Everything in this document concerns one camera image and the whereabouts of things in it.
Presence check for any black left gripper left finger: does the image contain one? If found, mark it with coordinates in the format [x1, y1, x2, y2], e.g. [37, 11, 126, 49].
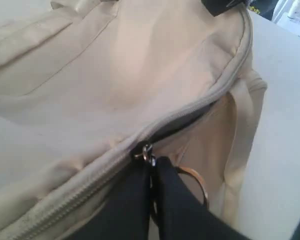
[82, 163, 150, 240]

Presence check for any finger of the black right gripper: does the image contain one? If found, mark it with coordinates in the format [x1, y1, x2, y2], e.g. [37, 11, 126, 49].
[201, 0, 248, 17]

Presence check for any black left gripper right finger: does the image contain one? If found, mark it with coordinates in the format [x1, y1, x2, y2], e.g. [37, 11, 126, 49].
[156, 156, 243, 240]

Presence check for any beige fabric duffel bag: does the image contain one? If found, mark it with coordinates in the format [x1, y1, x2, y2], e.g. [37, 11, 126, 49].
[0, 0, 267, 240]

